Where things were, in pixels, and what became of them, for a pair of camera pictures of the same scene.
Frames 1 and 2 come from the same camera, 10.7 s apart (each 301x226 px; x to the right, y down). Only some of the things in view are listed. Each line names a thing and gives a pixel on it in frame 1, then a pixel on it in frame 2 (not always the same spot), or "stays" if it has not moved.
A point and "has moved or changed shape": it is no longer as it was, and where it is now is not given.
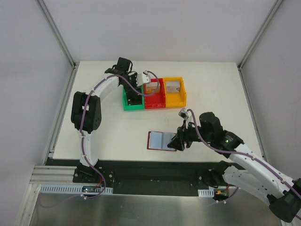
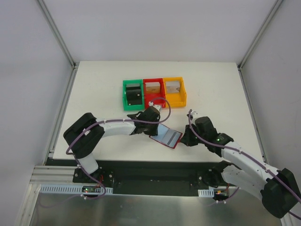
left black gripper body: x=132 y=90 -> x=146 y=128
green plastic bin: x=132 y=107 stays
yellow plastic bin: x=176 y=92 stays
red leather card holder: x=159 y=141 has moved or changed shape
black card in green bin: x=133 y=98 stays
